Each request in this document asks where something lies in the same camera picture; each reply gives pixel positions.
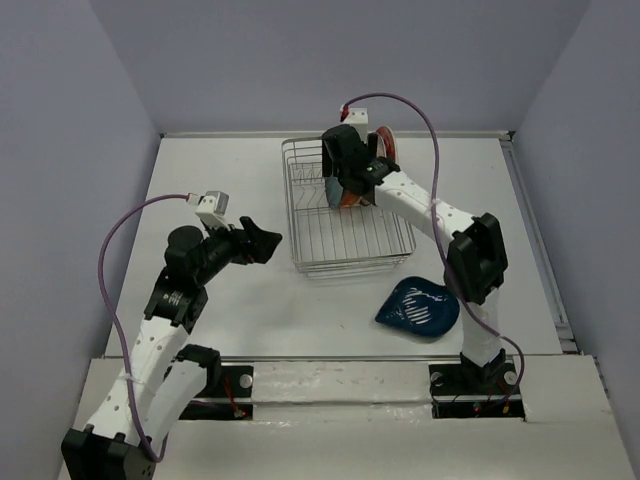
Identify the red and teal floral plate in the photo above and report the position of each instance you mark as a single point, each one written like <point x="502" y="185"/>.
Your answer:
<point x="386" y="144"/>

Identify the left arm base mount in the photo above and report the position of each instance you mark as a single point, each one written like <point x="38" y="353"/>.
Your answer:
<point x="229" y="400"/>

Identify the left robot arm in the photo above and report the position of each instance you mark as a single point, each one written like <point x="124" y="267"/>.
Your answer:
<point x="162" y="372"/>

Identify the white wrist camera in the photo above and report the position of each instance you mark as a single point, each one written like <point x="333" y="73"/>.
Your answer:
<point x="210" y="208"/>
<point x="357" y="118"/>

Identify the dark teal blossom plate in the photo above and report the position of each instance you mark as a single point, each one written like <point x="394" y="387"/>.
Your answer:
<point x="333" y="192"/>

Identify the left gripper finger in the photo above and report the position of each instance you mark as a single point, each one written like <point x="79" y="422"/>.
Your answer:
<point x="249" y="227"/>
<point x="263" y="245"/>

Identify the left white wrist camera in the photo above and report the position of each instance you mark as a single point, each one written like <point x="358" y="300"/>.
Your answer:
<point x="210" y="208"/>

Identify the navy blue shell dish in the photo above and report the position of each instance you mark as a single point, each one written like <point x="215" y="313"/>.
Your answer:
<point x="419" y="308"/>

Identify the orange plate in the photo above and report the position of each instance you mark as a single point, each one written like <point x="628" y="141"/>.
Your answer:
<point x="349" y="199"/>

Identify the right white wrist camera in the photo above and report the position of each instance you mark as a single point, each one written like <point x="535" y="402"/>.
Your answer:
<point x="357" y="118"/>

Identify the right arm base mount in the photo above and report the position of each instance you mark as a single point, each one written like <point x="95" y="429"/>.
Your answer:
<point x="454" y="397"/>

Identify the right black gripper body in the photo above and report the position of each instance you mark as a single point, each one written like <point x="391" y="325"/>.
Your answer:
<point x="341" y="176"/>

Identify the silver wire dish rack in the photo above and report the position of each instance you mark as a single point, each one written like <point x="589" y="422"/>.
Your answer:
<point x="332" y="242"/>

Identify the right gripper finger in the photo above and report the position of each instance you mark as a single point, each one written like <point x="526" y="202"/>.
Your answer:
<point x="327" y="157"/>
<point x="373" y="144"/>

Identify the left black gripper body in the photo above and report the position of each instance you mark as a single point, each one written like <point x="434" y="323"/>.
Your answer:
<point x="223" y="247"/>

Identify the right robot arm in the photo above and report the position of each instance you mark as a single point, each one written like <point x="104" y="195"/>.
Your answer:
<point x="471" y="247"/>

